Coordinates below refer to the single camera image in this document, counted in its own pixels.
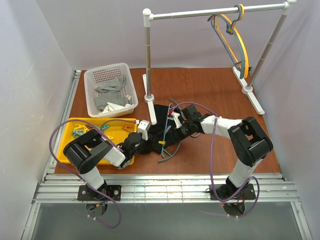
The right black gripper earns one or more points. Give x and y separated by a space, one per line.
176 130

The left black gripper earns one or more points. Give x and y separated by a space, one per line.
149 144

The black underwear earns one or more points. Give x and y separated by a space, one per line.
173 134

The teal plastic hanger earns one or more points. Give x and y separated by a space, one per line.
164 150

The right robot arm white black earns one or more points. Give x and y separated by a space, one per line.
250 143

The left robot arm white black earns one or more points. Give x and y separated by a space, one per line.
85 152

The yellow plastic hanger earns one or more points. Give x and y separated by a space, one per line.
241 64

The orange clothespin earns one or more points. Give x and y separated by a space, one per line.
127 128

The yellow plastic tray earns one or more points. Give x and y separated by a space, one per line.
115 130

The white cloth in basket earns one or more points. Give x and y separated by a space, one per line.
117 103

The pale yellow clothespin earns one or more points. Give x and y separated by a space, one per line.
81 127

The grey cloth in basket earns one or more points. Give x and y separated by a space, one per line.
110 88

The teal clothespin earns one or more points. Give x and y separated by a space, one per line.
77 133

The white metal clothes rack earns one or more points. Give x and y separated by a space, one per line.
231 13

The white plastic laundry basket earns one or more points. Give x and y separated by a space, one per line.
97 75

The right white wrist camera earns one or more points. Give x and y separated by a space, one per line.
175 116

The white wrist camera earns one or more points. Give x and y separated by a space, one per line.
175 116
143 128

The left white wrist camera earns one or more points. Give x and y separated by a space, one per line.
143 128

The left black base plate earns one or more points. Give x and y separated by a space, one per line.
87 194

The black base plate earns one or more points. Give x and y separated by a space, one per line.
224 191
87 194

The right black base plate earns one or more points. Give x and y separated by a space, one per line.
224 191

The aluminium rail frame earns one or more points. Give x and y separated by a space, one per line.
167 207

